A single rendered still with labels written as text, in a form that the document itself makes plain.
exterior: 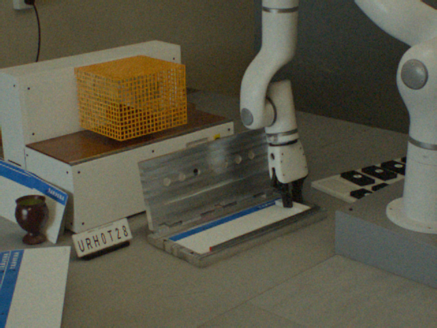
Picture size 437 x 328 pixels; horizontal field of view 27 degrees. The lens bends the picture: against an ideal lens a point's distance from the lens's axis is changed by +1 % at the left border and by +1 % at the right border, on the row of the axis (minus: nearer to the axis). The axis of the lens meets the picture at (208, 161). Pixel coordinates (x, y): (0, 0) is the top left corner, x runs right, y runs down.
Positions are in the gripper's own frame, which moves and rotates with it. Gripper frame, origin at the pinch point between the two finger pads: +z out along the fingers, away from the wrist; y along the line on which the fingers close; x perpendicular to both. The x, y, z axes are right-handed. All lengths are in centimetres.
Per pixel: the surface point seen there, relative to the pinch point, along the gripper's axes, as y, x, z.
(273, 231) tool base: -14.6, -6.8, 4.2
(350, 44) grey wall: 186, 138, -21
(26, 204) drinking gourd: -59, 33, -12
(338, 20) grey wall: 185, 143, -34
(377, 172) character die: 37.4, 2.4, 2.4
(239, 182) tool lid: -8.5, 10.3, -6.2
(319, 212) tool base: 2.5, -6.8, 4.2
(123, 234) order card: -43.4, 16.5, -1.5
